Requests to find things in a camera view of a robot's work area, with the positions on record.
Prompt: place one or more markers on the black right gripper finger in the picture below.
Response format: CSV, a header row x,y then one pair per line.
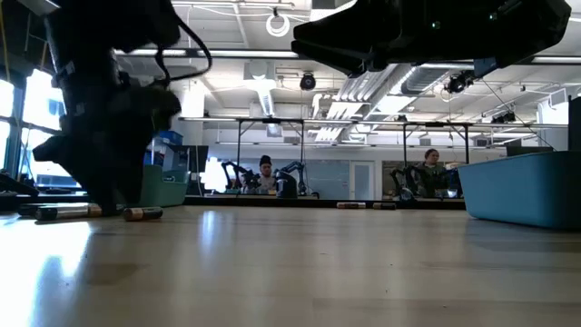
x,y
363,63
354,27

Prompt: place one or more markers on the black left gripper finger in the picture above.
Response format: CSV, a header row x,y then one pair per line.
x,y
129,191
106,197

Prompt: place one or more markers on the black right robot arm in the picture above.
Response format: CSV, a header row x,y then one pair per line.
x,y
535,27

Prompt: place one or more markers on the black background robot arm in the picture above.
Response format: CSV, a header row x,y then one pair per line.
x,y
297,168
229,175
408,179

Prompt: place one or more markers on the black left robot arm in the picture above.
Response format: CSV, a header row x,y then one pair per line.
x,y
104,22

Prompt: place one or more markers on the white ceiling pipes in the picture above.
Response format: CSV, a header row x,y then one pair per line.
x,y
358,88

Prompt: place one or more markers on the green plastic bin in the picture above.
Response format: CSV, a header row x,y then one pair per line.
x,y
168,191

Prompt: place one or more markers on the blue storage bin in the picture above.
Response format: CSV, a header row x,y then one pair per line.
x,y
170,136

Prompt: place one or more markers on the bright window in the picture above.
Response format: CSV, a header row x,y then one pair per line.
x,y
43,104
5,122

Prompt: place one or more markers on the black desk equipment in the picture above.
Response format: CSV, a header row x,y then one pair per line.
x,y
11,186

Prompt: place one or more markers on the long ceiling light bar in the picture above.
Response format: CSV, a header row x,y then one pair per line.
x,y
254,53

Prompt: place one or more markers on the white door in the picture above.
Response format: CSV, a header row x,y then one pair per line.
x,y
363,181

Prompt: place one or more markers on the glass partition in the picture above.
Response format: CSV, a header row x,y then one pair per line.
x,y
327,179

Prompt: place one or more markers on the person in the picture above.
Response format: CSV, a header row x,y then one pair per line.
x,y
431,172
265,177

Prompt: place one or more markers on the black cylindrical device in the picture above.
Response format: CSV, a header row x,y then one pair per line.
x,y
286,187

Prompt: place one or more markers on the dark flat monitor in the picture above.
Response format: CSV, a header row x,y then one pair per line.
x,y
528,149

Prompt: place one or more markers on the black panel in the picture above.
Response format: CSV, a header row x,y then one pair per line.
x,y
574,122

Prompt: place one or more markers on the blue plastic bin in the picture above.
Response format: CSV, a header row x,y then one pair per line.
x,y
522,191

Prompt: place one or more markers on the silver ventilation duct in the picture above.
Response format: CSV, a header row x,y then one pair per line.
x,y
422,79

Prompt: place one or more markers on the black dome camera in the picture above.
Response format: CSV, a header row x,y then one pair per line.
x,y
308,82

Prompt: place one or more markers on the black rig-mounted camera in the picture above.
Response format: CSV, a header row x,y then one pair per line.
x,y
504,118
463,81

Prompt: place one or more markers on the black overhead rig frame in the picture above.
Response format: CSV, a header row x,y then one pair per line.
x,y
239,150

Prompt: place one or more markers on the black aluminium table frame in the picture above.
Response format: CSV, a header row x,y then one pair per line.
x,y
254,202

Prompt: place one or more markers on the white wall air unit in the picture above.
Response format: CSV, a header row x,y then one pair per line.
x,y
558,96

